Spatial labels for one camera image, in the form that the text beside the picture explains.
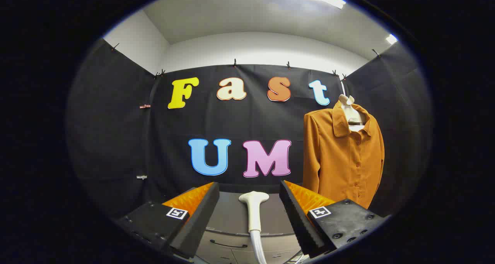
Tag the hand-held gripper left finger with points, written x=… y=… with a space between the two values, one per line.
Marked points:
x=201 y=217

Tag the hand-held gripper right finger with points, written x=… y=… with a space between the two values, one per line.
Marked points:
x=296 y=217

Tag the white garment steamer head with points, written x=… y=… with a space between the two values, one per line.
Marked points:
x=254 y=210

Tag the orange button shirt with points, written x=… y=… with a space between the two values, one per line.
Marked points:
x=340 y=163

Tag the grey cabinet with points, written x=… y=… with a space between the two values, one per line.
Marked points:
x=232 y=217

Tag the black backdrop cloth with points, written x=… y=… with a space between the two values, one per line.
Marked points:
x=251 y=120

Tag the white mannequin torso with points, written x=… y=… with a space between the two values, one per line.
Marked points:
x=354 y=113

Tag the small ceiling light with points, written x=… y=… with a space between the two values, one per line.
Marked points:
x=391 y=39

